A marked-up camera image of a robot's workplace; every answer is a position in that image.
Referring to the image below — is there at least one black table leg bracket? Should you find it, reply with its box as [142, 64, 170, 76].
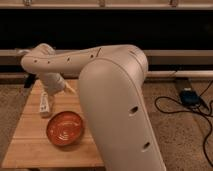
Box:
[24, 74, 36, 88]

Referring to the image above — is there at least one white plastic bottle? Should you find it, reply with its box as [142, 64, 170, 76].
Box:
[39, 92, 54, 118]

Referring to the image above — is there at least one black cable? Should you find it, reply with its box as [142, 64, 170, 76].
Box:
[154, 79, 213, 168]

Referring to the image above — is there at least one orange ceramic bowl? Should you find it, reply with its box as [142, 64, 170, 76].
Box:
[46, 111, 84, 146]

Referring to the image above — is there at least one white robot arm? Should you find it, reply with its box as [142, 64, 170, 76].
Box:
[21, 44, 167, 171]

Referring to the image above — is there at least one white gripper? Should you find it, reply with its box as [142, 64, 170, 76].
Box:
[39, 73, 76, 95]

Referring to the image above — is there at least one blue power adapter box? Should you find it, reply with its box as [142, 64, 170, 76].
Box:
[179, 90, 200, 107]

